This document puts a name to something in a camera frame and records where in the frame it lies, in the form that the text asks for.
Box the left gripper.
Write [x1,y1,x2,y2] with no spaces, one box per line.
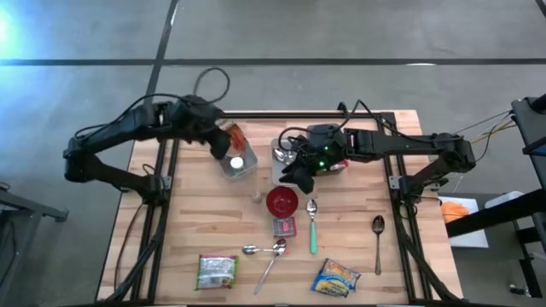
[168,96,234,161]

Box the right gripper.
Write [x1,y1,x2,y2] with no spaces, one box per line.
[279,125,349,195]

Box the orange snack packet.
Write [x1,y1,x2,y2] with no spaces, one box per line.
[225,120,248,154]

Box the red and black bowl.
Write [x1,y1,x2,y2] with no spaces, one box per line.
[265,186,299,219]

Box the red ramen noodle packet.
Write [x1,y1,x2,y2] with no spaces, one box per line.
[326,158,350,172]

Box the red patterned tin box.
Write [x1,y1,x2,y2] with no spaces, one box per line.
[270,216,298,239]

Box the teal-handled spoon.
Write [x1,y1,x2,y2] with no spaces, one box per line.
[305,198,319,256]

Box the long silver spoon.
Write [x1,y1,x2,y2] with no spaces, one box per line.
[253,237,288,296]

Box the dark metal spoon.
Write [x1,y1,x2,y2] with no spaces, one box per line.
[371,214,386,276]

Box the blue yellow noodle packet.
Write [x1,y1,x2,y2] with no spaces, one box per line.
[310,258,363,298]

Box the green white noodle packet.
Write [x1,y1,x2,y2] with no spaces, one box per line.
[195,254,240,292]

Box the light grey plastic bin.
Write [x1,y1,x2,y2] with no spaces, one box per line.
[270,136,317,188]

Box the white plastic bin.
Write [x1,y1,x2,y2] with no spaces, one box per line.
[215,119,260,181]

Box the dark grey plastic bin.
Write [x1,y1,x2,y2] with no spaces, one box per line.
[306,122,349,177]

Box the orange cloth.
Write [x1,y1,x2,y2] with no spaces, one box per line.
[440,200,470,224]

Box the white board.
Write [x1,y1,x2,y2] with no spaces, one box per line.
[438,195,490,249]

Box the black equipment stand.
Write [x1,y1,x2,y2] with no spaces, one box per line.
[445,187,546,299]

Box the white container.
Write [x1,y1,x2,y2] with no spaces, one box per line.
[484,190,525,210]

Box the black aluminium frame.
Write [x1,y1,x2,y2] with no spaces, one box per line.
[100,101,464,306]

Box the black table frame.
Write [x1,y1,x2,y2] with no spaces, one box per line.
[0,181,69,307]

